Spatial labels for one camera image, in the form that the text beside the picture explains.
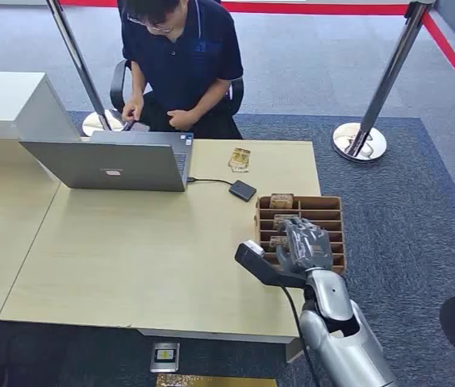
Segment grey phone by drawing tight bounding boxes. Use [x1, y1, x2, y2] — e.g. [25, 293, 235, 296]
[121, 109, 150, 134]

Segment wooden slotted card organizer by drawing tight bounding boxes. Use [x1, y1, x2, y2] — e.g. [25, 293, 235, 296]
[254, 194, 347, 276]

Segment silver floor socket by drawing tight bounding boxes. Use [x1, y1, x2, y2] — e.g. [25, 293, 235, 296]
[149, 341, 180, 374]

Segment person's glasses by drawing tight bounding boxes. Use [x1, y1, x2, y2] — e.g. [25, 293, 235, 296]
[127, 13, 174, 35]

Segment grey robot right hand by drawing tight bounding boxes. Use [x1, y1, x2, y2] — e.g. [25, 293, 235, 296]
[275, 216, 334, 274]

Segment red barrier belt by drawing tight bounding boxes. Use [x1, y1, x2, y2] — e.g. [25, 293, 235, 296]
[59, 0, 411, 16]
[421, 10, 455, 110]

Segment person's left hand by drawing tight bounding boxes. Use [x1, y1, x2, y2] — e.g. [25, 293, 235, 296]
[167, 109, 196, 132]

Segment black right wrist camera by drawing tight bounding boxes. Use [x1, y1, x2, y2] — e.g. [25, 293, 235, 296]
[234, 239, 306, 289]

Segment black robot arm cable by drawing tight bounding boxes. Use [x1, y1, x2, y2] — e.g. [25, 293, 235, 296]
[278, 283, 322, 387]

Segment black office chair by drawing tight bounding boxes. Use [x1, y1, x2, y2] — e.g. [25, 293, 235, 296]
[109, 0, 245, 118]

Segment grey laptop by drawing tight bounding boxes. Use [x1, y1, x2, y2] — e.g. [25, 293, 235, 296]
[19, 131, 195, 194]

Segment black external drive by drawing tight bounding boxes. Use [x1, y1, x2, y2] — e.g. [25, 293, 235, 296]
[228, 180, 258, 203]

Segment white cabinet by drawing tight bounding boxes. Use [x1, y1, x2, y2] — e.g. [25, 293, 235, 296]
[0, 70, 81, 143]

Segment thin black data cable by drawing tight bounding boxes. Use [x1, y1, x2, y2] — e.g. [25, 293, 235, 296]
[186, 177, 234, 187]

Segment chrome stanchion post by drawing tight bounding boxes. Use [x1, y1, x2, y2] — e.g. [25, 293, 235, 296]
[331, 0, 434, 164]
[45, 0, 125, 138]

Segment yellow textured board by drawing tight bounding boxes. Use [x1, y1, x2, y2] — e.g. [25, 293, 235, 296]
[155, 373, 279, 387]

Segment person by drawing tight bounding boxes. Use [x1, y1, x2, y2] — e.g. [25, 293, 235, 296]
[116, 0, 245, 141]

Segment person's right hand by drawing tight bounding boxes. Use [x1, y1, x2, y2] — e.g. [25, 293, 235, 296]
[121, 94, 146, 123]

